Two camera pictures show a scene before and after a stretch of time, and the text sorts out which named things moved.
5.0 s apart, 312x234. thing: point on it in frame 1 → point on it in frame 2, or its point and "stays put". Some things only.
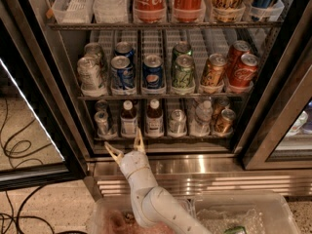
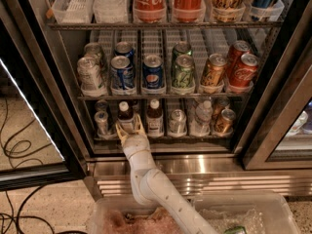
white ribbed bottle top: [110, 3] stays put
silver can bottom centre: [177, 122] stays put
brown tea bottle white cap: [128, 120] stays put
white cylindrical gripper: [136, 163] → [136, 144]
